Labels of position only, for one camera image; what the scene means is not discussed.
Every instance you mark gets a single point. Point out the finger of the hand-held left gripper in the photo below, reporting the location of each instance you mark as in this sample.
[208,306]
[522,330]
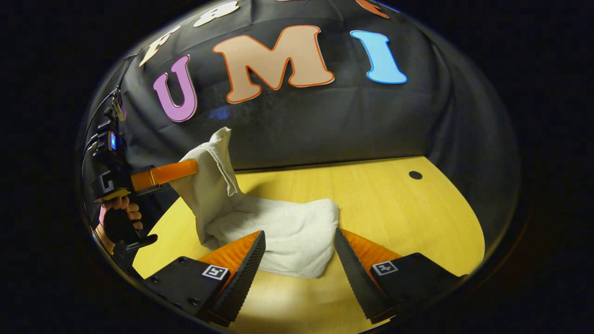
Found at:
[167,174]

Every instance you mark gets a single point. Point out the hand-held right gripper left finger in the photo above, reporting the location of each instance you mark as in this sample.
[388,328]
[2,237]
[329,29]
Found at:
[243,276]

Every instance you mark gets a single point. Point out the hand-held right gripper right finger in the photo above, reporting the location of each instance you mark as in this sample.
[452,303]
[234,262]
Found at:
[355,273]

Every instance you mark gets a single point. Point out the white jeans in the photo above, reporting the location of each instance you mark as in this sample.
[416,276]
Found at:
[287,232]

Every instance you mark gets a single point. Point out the black backdrop cloth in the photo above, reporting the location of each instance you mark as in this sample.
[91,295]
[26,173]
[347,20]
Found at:
[325,120]

